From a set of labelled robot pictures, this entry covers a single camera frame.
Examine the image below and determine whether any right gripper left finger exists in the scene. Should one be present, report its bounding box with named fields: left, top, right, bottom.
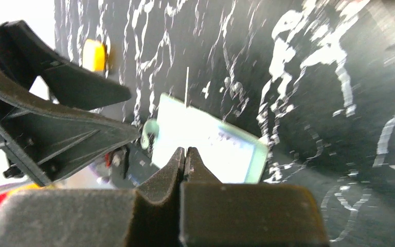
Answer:
left=0, top=148, right=185, bottom=246

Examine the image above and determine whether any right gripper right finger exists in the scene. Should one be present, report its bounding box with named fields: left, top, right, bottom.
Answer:
left=179, top=148, right=330, bottom=246

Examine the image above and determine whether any green card holder wallet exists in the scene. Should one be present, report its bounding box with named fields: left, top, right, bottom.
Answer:
left=140, top=93, right=268, bottom=184

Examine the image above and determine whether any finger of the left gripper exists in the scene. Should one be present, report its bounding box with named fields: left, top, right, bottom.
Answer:
left=0, top=20, right=132, bottom=110
left=0, top=70, right=139, bottom=186

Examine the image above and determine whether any small yellow tape measure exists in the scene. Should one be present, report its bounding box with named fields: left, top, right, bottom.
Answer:
left=82, top=39, right=107, bottom=72

